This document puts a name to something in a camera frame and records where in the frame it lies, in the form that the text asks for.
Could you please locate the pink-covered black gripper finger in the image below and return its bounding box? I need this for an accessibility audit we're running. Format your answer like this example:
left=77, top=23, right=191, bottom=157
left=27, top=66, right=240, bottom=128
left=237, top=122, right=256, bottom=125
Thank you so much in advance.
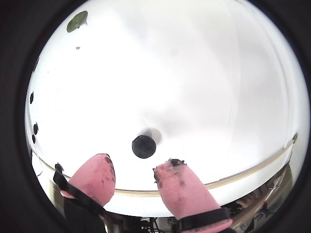
left=52, top=152, right=116, bottom=233

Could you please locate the stained pink-covered gripper finger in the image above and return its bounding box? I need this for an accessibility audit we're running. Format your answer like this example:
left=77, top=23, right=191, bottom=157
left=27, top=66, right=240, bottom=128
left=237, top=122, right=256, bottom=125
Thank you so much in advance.
left=152, top=158, right=238, bottom=233

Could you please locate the small green leaf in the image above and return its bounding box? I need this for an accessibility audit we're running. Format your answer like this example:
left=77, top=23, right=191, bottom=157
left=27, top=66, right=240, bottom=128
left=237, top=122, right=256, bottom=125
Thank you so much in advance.
left=67, top=10, right=89, bottom=33

